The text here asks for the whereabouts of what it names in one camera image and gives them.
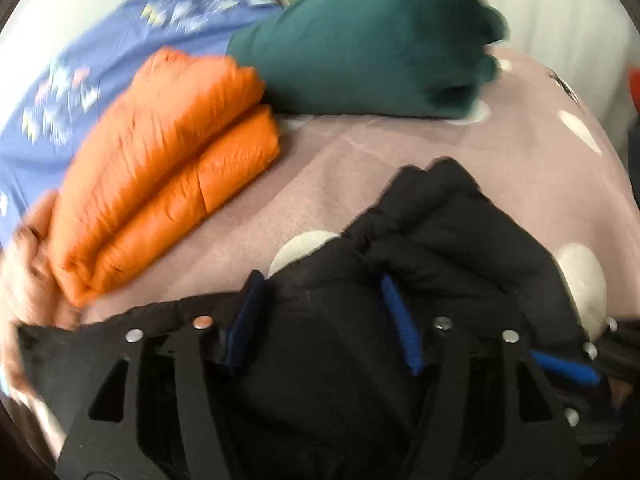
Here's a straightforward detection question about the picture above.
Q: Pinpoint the blue tree-print quilt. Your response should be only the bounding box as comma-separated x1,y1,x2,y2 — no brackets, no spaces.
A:
0,0,286,253

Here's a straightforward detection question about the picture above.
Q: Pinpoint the pink dotted bed sheet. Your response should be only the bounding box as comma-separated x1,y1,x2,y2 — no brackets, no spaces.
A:
80,45,632,343

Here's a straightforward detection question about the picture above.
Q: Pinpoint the orange puffer jacket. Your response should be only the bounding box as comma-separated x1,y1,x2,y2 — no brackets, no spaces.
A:
50,47,282,308

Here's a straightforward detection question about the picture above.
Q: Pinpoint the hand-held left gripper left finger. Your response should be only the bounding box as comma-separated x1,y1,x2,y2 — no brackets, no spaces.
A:
55,269,267,480

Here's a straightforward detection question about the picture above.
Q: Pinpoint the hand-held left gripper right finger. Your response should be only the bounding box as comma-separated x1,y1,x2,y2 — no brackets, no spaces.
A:
381,274,585,480

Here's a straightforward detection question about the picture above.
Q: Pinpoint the green folded garment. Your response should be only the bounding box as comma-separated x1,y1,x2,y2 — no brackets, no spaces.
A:
227,0,510,121

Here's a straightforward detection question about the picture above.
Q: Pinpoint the red object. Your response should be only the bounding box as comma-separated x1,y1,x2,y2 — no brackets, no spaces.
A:
626,67,640,117

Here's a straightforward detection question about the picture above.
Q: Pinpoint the black puffer jacket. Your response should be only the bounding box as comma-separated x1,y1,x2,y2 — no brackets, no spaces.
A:
17,157,601,480

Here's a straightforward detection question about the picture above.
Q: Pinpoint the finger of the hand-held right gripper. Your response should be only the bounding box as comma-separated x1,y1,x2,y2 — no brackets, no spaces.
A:
529,316,640,391

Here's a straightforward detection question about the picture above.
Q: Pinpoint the peach fluffy cloth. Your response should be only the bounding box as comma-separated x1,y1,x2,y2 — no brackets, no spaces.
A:
0,190,86,413

